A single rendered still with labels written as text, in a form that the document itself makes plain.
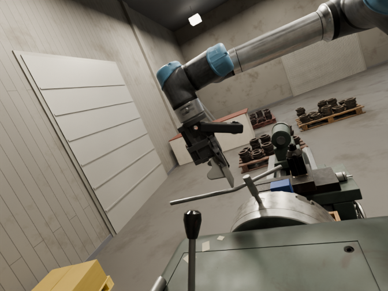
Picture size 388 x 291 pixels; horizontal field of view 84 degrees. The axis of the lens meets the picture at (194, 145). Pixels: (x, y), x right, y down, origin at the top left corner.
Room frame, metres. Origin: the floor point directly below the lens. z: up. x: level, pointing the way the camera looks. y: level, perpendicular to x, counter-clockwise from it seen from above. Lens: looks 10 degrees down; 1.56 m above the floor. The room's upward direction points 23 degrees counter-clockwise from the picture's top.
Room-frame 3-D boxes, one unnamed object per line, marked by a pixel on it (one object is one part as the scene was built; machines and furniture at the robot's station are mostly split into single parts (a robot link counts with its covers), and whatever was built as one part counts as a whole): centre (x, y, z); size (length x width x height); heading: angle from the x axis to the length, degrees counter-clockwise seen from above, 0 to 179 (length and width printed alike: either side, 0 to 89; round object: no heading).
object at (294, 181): (1.05, -0.46, 1.00); 0.20 x 0.10 x 0.05; 153
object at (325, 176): (1.10, -0.41, 0.95); 0.43 x 0.18 x 0.04; 63
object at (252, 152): (4.13, -1.35, 0.24); 1.28 x 0.88 x 0.47; 70
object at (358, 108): (5.01, -3.21, 0.23); 1.32 x 0.89 x 0.46; 68
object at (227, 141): (6.52, -0.63, 0.42); 2.48 x 0.82 x 0.84; 69
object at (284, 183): (0.87, -0.28, 1.00); 0.08 x 0.06 x 0.23; 63
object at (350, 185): (1.14, -0.45, 0.89); 0.53 x 0.30 x 0.06; 63
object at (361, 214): (1.03, -0.62, 0.73); 0.27 x 0.12 x 0.27; 153
